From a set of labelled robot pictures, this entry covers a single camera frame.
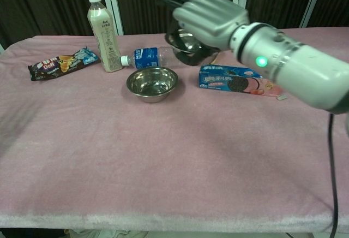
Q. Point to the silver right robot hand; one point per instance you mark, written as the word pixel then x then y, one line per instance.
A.
pixel 212 19

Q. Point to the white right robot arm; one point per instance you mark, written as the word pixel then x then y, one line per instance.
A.
pixel 294 68

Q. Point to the blue pink cookie box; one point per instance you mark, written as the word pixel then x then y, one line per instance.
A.
pixel 218 81

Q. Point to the clear blue-label water bottle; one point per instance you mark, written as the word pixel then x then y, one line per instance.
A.
pixel 148 57

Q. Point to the small grey scrap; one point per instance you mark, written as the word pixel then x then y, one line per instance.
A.
pixel 282 98

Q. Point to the tall milk tea bottle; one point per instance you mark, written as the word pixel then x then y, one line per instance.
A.
pixel 106 38

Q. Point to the dark snack packet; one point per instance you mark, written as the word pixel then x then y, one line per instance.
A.
pixel 60 63

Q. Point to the dark pleated curtain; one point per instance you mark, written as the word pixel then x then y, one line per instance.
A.
pixel 54 3

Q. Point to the pink tablecloth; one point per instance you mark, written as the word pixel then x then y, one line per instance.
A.
pixel 136 167

